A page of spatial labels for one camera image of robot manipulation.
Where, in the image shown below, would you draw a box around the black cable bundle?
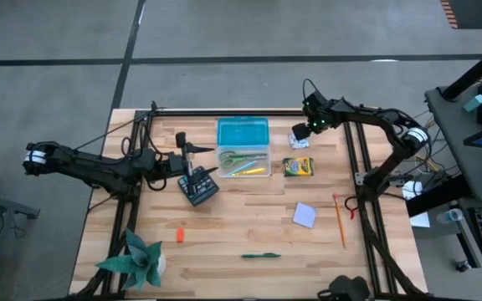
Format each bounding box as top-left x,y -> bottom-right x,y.
408,109 -> 451,185

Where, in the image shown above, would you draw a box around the black calculator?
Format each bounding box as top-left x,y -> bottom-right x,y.
177,166 -> 220,207

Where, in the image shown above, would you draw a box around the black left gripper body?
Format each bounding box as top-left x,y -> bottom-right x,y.
151,148 -> 192,184

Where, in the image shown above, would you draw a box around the yellow green crayon box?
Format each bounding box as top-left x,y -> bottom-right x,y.
281,156 -> 315,178

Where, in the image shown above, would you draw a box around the white plant pot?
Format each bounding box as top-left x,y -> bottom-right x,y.
156,253 -> 168,278

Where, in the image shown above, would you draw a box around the long black cable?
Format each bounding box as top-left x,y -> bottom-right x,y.
75,99 -> 159,151

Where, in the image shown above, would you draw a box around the green pen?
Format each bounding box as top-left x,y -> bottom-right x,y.
240,252 -> 282,260

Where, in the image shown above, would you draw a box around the green artificial plant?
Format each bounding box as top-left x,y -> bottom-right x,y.
95,227 -> 163,293

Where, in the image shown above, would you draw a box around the teal pen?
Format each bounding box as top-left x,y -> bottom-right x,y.
227,160 -> 259,177

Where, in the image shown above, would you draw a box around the lavender sticky note pad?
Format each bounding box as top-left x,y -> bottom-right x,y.
292,202 -> 318,229

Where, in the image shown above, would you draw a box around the black mat red striped edge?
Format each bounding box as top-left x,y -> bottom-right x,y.
439,0 -> 482,30

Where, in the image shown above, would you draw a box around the black diagonal pole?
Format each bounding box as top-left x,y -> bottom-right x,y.
440,37 -> 482,102

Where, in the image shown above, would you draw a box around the small teal box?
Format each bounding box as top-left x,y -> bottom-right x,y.
463,94 -> 482,113

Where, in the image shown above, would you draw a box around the clear pencil case teal lid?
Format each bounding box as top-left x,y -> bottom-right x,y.
215,115 -> 272,179

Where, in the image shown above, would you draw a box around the black aluminium table frame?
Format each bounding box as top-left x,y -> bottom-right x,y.
73,106 -> 424,301

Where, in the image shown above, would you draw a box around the red cable tie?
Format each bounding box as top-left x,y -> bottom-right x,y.
344,195 -> 358,221

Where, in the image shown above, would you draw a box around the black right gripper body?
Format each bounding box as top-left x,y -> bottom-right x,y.
301,89 -> 346,135

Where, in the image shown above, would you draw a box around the clear water bottle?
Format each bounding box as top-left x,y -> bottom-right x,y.
435,207 -> 464,225

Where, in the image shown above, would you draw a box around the green scissors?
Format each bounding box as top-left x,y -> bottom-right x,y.
218,150 -> 268,170

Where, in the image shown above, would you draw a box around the black side desk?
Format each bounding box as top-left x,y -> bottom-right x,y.
423,81 -> 482,218

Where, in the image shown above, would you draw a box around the white paper sheet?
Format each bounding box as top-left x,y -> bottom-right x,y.
402,180 -> 432,229

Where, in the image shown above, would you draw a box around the orange pencil pink eraser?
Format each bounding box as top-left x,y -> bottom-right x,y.
332,193 -> 347,250

